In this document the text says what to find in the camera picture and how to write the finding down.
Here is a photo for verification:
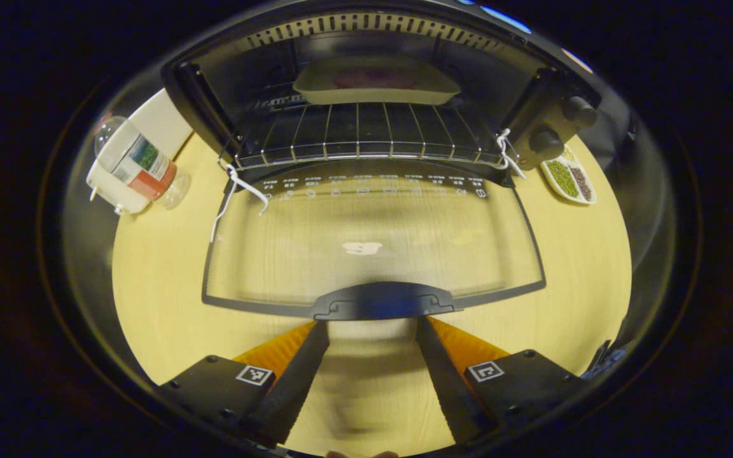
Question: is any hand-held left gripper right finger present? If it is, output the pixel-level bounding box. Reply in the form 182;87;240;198
415;316;591;448

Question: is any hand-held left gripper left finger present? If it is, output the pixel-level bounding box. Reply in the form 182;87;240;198
158;320;331;450

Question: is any black electric oven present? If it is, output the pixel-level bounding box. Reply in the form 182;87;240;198
162;0;603;321

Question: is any white plate of meat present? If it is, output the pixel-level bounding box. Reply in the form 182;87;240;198
293;56;461;106

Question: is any white divided dish of beans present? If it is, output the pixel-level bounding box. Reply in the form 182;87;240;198
540;145;597;205

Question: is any black backdrop cloth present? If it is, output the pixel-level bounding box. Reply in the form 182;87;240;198
456;0;676;357

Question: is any clear bottle with red label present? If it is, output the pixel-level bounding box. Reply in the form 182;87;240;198
94;116;190;211

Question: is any white toaster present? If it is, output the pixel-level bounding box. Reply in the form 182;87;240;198
85;88;194;216

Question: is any white string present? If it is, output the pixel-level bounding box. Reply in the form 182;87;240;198
209;159;270;242
496;128;527;180

